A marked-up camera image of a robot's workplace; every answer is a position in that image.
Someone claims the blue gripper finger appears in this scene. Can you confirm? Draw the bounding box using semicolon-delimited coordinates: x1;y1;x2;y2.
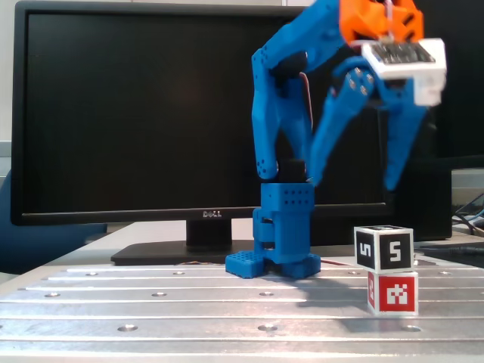
380;78;431;192

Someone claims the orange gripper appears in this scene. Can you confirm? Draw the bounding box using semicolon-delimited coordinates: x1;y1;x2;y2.
308;0;424;188

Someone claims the black cube with numeral five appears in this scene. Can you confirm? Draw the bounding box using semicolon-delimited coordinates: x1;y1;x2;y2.
354;225;414;272

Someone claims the red cube with white pattern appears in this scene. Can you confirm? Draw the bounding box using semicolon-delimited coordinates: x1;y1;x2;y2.
366;270;420;316

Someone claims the black frameless monitor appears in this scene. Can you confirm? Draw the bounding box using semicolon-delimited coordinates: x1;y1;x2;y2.
385;0;484;167

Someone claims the black flat stand base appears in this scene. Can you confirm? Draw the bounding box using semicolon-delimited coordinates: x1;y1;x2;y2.
417;250;484;270

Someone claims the black Dell monitor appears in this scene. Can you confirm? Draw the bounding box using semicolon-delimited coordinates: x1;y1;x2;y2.
10;0;394;266

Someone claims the red white arm servo cable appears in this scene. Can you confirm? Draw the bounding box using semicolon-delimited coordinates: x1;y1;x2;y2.
297;70;317;138

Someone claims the camera circuit board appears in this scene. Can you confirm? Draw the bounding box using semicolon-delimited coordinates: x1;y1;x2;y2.
368;40;436;66

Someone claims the blue cable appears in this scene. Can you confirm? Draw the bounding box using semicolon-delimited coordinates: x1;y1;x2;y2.
458;216;484;237

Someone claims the black cable with barrel plug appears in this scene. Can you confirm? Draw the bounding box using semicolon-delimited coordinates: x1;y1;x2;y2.
414;244;484;256

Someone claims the aluminium slotted base plate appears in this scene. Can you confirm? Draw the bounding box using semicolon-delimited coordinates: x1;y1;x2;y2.
0;262;484;359

